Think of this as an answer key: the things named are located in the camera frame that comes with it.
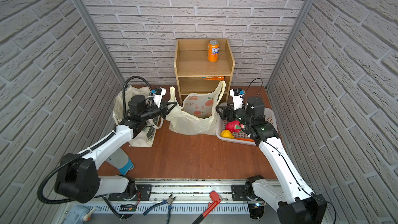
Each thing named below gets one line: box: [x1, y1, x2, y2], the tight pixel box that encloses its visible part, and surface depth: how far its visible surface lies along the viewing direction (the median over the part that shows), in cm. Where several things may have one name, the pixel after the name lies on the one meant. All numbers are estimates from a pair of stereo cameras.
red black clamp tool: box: [192, 190, 222, 224], surface depth 71 cm
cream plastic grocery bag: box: [165, 80, 226, 136], surface depth 81 cm
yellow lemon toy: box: [220, 129, 235, 139], surface depth 91 cm
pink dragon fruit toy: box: [225, 120, 242, 133], surface depth 91 cm
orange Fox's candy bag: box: [203, 76, 225, 81], surface depth 102 cm
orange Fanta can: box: [207, 39, 220, 63], surface depth 85 cm
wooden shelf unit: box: [174, 37, 235, 107], surface depth 94 cm
